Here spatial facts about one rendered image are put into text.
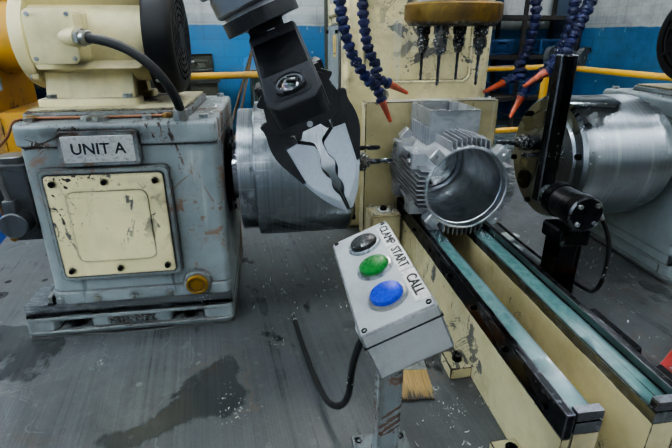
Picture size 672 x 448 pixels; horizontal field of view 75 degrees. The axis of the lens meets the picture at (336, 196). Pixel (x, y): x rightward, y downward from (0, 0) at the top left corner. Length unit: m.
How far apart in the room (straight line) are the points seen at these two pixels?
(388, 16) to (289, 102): 0.76
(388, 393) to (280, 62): 0.36
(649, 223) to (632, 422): 0.59
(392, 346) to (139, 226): 0.49
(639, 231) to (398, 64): 0.65
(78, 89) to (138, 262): 0.29
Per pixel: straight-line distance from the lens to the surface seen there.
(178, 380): 0.74
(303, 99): 0.33
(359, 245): 0.47
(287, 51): 0.38
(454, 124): 0.88
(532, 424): 0.60
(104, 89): 0.81
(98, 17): 0.80
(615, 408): 0.65
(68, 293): 0.86
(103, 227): 0.77
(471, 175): 0.98
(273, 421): 0.66
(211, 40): 5.89
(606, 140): 0.94
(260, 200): 0.74
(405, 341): 0.38
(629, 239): 1.18
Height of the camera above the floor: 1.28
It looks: 20 degrees down
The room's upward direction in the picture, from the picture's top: straight up
